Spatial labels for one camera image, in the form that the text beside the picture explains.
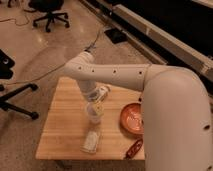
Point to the red snack wrapper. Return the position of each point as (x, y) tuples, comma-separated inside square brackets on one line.
[(134, 149)]

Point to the wooden table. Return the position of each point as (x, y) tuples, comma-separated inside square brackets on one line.
[(67, 125)]

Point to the white rectangular packet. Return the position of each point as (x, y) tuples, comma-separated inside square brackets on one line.
[(91, 142)]

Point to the orange ceramic bowl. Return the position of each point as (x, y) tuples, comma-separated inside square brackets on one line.
[(131, 119)]

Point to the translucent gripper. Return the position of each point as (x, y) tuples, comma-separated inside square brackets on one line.
[(97, 107)]

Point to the black floor plate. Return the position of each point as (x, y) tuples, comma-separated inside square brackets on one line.
[(115, 35)]

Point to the white bottle lying down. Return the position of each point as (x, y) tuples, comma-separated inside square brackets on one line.
[(100, 93)]

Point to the white ceramic cup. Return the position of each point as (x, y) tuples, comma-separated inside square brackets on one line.
[(92, 115)]

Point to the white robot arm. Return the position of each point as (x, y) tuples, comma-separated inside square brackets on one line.
[(177, 120)]

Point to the black office chair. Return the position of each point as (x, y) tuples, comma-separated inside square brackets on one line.
[(49, 8)]

